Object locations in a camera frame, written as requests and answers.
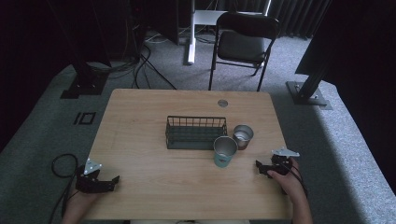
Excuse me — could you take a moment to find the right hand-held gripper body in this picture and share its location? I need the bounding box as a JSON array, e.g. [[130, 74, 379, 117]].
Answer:
[[270, 147, 301, 175]]

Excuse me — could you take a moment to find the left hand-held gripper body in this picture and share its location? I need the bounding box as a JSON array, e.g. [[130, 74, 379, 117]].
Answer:
[[75, 157, 105, 194]]

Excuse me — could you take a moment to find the brown metal cup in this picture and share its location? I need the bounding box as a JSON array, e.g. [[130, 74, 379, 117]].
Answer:
[[232, 124, 255, 151]]

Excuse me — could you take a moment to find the teal metal cup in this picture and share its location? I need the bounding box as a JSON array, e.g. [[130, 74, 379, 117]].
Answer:
[[213, 135, 239, 169]]

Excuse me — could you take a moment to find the black wire basket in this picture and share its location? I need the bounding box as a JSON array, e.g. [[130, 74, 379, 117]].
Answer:
[[164, 115, 229, 151]]

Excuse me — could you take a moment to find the person's left hand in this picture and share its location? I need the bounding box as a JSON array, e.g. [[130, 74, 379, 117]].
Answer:
[[65, 189, 104, 218]]

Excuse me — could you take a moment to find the person's right hand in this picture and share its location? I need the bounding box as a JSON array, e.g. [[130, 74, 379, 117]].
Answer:
[[266, 157, 303, 200]]

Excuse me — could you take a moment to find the black metal stand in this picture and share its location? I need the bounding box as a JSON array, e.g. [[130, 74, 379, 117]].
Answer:
[[285, 66, 333, 111], [46, 0, 110, 100]]

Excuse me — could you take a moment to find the black folding chair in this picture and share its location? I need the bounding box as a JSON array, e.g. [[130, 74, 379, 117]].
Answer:
[[207, 11, 281, 92]]

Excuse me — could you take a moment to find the grey pleated curtain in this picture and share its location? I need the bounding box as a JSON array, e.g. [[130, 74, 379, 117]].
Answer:
[[214, 0, 332, 41]]

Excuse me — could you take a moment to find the right hand-held gripper cable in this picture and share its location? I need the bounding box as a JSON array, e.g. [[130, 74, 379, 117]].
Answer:
[[283, 161, 310, 199]]

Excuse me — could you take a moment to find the hand-held gripper cable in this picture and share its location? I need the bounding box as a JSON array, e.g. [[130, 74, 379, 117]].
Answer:
[[48, 153, 86, 224], [283, 161, 310, 199]]

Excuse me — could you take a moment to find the left hand-held gripper cable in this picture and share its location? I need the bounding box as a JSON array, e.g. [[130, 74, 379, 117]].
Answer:
[[48, 153, 86, 224]]

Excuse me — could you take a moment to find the bundle of floor cables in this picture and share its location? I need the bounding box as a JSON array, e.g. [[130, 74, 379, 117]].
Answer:
[[87, 18, 177, 91]]

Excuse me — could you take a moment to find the white desk frame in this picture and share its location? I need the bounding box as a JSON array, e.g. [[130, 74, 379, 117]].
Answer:
[[186, 0, 273, 65]]

